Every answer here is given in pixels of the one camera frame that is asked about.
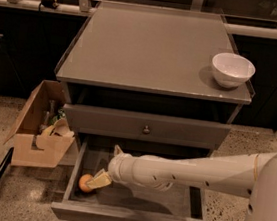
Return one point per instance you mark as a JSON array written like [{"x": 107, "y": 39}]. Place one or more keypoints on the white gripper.
[{"x": 116, "y": 167}]

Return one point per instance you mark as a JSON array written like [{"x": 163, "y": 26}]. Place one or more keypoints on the orange fruit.
[{"x": 82, "y": 183}]

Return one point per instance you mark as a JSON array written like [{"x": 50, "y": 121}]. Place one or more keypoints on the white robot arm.
[{"x": 254, "y": 176}]

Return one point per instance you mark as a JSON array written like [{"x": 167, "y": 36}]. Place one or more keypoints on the open middle drawer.
[{"x": 121, "y": 202}]

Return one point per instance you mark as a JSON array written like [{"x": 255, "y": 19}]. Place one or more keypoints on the round top drawer knob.
[{"x": 146, "y": 130}]

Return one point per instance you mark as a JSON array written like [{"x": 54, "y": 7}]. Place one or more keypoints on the closed top drawer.
[{"x": 164, "y": 129}]

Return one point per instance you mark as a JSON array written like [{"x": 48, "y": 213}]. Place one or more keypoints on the grey drawer cabinet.
[{"x": 154, "y": 61}]

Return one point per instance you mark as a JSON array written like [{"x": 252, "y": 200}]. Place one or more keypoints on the items inside cardboard box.
[{"x": 54, "y": 121}]

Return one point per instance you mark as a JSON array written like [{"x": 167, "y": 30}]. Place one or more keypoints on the open cardboard box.
[{"x": 32, "y": 149}]

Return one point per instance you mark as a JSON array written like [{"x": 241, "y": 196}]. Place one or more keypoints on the white ceramic bowl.
[{"x": 231, "y": 70}]

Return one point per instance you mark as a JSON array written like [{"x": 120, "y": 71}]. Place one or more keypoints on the small black device on ledge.
[{"x": 51, "y": 4}]

